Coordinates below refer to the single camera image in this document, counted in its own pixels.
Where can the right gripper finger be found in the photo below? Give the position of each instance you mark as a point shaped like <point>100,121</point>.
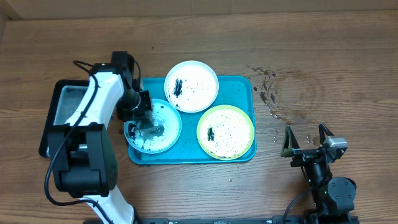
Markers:
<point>291,145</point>
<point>324,134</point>

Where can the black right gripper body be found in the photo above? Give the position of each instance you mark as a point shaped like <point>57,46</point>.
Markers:
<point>304,155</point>

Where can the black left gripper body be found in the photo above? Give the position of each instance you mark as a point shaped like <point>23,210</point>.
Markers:
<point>132,106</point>

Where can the dark green sponge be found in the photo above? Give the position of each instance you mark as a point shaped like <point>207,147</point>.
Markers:
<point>147,130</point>

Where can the light blue plate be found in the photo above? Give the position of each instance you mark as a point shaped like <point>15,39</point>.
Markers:
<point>166,130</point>

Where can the white plate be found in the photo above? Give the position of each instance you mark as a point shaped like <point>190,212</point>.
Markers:
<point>191,86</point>

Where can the yellow-green plate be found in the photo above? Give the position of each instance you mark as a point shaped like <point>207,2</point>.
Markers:
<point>225,132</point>

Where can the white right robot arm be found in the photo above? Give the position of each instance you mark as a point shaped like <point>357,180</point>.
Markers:
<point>333,197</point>

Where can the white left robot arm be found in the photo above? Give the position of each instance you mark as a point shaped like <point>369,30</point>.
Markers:
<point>83,166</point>

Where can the black water tray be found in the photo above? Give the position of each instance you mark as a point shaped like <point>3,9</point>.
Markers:
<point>66,97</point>

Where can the teal plastic tray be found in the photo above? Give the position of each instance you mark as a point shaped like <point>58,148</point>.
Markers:
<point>234,90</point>

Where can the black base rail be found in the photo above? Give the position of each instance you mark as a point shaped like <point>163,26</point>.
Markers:
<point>274,220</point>

